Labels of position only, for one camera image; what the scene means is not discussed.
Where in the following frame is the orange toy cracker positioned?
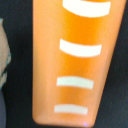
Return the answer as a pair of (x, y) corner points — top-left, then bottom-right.
(32, 0), (127, 127)

